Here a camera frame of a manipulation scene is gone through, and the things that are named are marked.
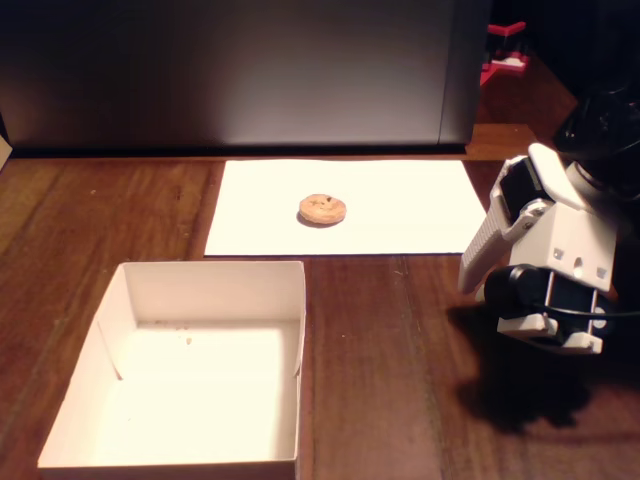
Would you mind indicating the round mini chocolate chip cookie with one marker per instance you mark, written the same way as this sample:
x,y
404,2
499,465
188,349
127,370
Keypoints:
x,y
322,210

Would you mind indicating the dark grey metal case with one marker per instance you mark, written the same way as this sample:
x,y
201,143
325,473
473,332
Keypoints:
x,y
225,75

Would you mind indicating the white paper sheet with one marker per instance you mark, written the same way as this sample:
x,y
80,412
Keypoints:
x,y
380,210

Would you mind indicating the red plastic clamp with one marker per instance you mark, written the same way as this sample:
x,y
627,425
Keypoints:
x,y
505,65

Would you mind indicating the white ribbed gripper finger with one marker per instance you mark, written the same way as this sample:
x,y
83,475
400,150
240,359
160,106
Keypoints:
x,y
480,250

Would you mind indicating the black camera with white mount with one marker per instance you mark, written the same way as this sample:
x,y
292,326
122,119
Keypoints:
x,y
515,290

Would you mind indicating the white open cardboard box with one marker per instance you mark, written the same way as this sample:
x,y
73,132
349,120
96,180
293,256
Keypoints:
x,y
190,390

